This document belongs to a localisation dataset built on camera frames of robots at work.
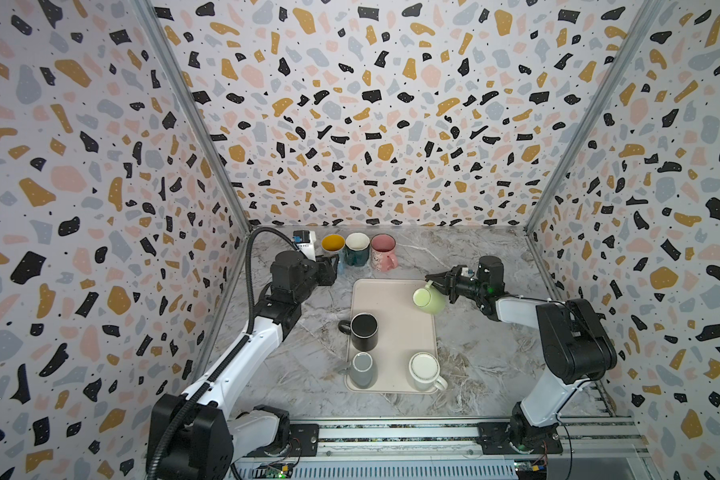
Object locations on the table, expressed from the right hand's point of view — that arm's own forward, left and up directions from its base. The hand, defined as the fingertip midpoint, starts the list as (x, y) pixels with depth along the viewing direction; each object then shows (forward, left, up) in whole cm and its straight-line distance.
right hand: (423, 271), depth 87 cm
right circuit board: (-45, -23, -17) cm, 54 cm away
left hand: (-2, +25, +10) cm, 27 cm away
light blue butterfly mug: (+18, +29, -9) cm, 35 cm away
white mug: (-25, +1, -10) cm, 27 cm away
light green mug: (-8, -1, -2) cm, 8 cm away
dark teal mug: (+14, +20, -7) cm, 26 cm away
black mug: (-15, +17, -8) cm, 24 cm away
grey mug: (-26, +17, -7) cm, 32 cm away
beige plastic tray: (-11, +5, -16) cm, 20 cm away
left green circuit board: (-47, +36, -16) cm, 62 cm away
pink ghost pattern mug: (+12, +12, -7) cm, 18 cm away
